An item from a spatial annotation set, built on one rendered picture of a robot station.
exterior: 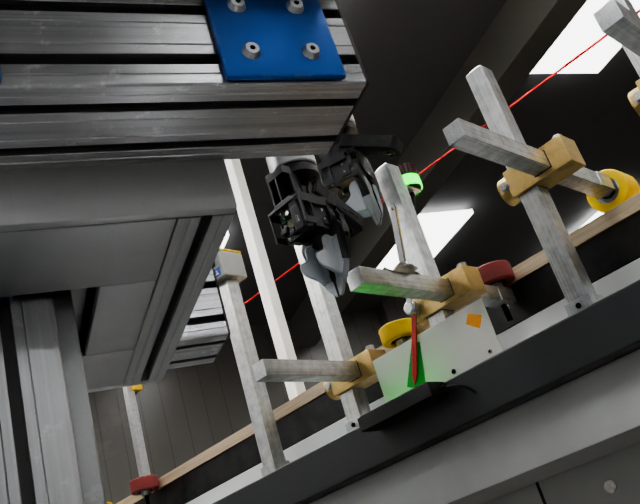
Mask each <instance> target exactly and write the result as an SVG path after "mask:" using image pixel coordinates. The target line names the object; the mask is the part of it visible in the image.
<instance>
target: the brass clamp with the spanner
mask: <svg viewBox="0 0 640 504"><path fill-rule="evenodd" d="M441 278H444V279H448V281H449V283H450V286H451V288H452V291H453V293H454V294H453V295H452V296H450V297H448V298H447V299H445V300H443V301H442V302H438V301H430V300H421V299H413V301H416V302H418V303H419V304H420V312H419V314H417V323H419V324H421V325H425V324H427V323H429V321H428V318H429V317H431V316H432V315H434V314H436V313H437V312H439V311H441V310H451V311H456V310H458V309H460V308H461V307H463V306H465V305H466V304H468V303H470V302H472V301H473V300H475V299H477V298H478V297H480V296H482V295H483V294H485V293H487V290H486V287H485V285H484V282H483V280H482V278H481V275H480V273H479V270H478V268H477V267H472V266H466V265H460V266H458V267H457V268H455V269H454V270H452V271H450V272H449V273H447V274H446V275H444V276H442V277H441Z"/></svg>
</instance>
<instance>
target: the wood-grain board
mask: <svg viewBox="0 0 640 504"><path fill-rule="evenodd" d="M638 212H640V192H639V193H638V194H636V195H634V196H633V197H631V198H629V199H628V200H626V201H624V202H622V203H621V204H619V205H617V206H616V207H614V208H612V209H611V210H609V211H607V212H606V213H604V214H602V215H601V216H599V217H597V218H596V219H594V220H592V221H591V222H589V223H587V224H586V225H584V226H582V227H580V228H579V229H577V230H575V231H574V232H572V233H570V234H569V236H570V238H571V240H572V243H573V245H574V247H575V249H576V248H577V247H579V246H581V245H583V244H584V243H586V242H588V241H590V240H591V239H593V238H595V237H596V236H598V235H600V234H602V233H603V232H605V231H607V230H609V229H610V228H612V227H614V226H615V225H617V224H619V223H621V222H622V221H624V220H626V219H628V218H629V217H631V216H633V215H634V214H636V213H638ZM548 264H550V263H549V261H548V259H547V256H546V254H545V252H544V250H542V251H540V252H538V253H537V254H535V255H533V256H532V257H530V258H528V259H527V260H525V261H523V262H522V263H520V264H518V265H517V266H515V267H513V268H512V270H513V272H514V275H515V280H514V281H513V282H512V283H511V284H510V285H508V286H507V287H510V286H512V285H514V284H515V283H517V282H519V281H521V280H522V279H524V278H526V277H527V276H529V275H531V274H533V273H534V272H536V271H538V270H539V269H541V268H543V267H545V266H546V265H548ZM430 327H431V326H430V323H427V324H425V325H421V324H417V328H418V331H419V334H420V333H422V332H424V331H425V330H427V329H429V328H430ZM395 348H396V347H395ZM395 348H385V347H384V346H383V345H382V346H380V347H379V348H377V349H384V350H385V352H386V353H388V352H389V351H391V350H393V349H395ZM325 393H326V392H325V389H324V382H320V383H318V384H317V385H315V386H313V387H312V388H310V389H308V390H306V391H305V392H303V393H301V394H300V395H298V396H296V397H295V398H293V399H291V400H290V401H288V402H286V403H285V404H283V405H281V406H280V407H278V408H276V409H275V410H273V415H274V418H275V422H277V421H279V420H281V419H282V418H284V417H286V416H288V415H289V414H291V413H293V412H294V411H296V410H298V409H300V408H301V407H303V406H305V405H306V404H308V403H310V402H312V401H313V400H315V399H317V398H319V397H320V396H322V395H324V394H325ZM253 435H255V433H254V429H253V425H252V423H251V424H249V425H248V426H246V427H244V428H243V429H241V430H239V431H238V432H236V433H234V434H232V435H231V436H229V437H227V438H226V439H224V440H222V441H221V442H219V443H217V444H216V445H214V446H212V447H211V448H209V449H207V450H206V451H204V452H202V453H201V454H199V455H197V456H196V457H194V458H192V459H190V460H189V461H187V462H185V463H184V464H182V465H180V466H179V467H177V468H175V469H174V470H172V471H170V472H169V473H167V474H165V475H164V476H162V477H160V478H159V479H158V481H159V489H157V490H156V491H158V490H160V489H162V488H163V487H165V486H167V485H168V484H170V483H172V482H174V481H175V480H177V479H179V478H180V477H182V476H184V475H186V474H187V473H189V472H191V471H193V470H194V469H196V468H198V467H199V466H201V465H203V464H205V463H206V462H208V461H210V460H212V459H213V458H215V457H217V456H218V455H220V454H222V453H224V452H225V451H227V450H229V449H231V448H232V447H234V446H236V445H237V444H239V443H241V442H243V441H244V440H246V439H248V438H250V437H251V436H253ZM156 491H153V492H151V494H153V493H155V492H156ZM143 499H144V497H142V496H141V495H137V496H134V495H130V496H128V497H127V498H125V499H123V500H122V501H120V502H118V503H117V504H136V503H137V502H139V501H141V500H143Z"/></svg>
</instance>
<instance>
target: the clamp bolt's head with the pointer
mask: <svg viewBox="0 0 640 504"><path fill-rule="evenodd" d="M415 302H416V301H415ZM416 303H417V305H418V311H417V313H416V314H415V315H411V321H412V377H413V381H414V385H416V381H417V376H418V371H417V314H419V312H420V304H419V303H418V302H416ZM404 309H405V311H406V313H411V312H412V311H413V304H412V303H406V305H405V307H404Z"/></svg>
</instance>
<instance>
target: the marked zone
mask: <svg viewBox="0 0 640 504"><path fill-rule="evenodd" d="M417 371H418V376H417V381H416V385H414V381H413V377H412V343H411V353H410V363H409V373H408V382H407V387H409V388H415V387H417V386H418V385H420V384H422V383H424V382H425V375H424V368H423V361H422V353H421V346H420V342H417Z"/></svg>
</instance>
